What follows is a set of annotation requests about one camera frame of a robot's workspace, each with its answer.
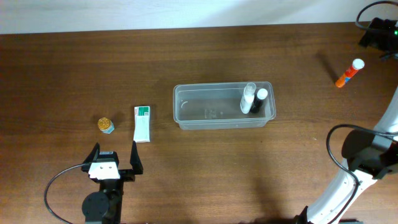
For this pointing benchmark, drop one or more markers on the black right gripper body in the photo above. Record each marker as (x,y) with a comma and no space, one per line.
(385,39)

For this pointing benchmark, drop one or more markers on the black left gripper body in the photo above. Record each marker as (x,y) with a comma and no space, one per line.
(125,175)

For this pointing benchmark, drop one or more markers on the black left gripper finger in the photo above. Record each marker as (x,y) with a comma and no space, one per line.
(135,161)
(92,156)

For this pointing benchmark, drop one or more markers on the orange tablet tube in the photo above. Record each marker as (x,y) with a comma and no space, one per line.
(356,66)

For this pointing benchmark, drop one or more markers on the black bottle white cap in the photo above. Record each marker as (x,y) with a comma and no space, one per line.
(260,96)

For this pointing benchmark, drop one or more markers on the white tube bottle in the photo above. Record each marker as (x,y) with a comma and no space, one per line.
(247,97)

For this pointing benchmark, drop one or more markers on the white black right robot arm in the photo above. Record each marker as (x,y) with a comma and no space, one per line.
(368,156)

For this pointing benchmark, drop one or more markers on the clear plastic container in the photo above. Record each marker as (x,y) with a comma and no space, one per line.
(217,106)

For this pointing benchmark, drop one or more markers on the small jar gold lid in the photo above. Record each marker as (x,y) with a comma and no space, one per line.
(105,125)

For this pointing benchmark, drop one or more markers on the green white medicine box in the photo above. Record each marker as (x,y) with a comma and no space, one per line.
(141,124)

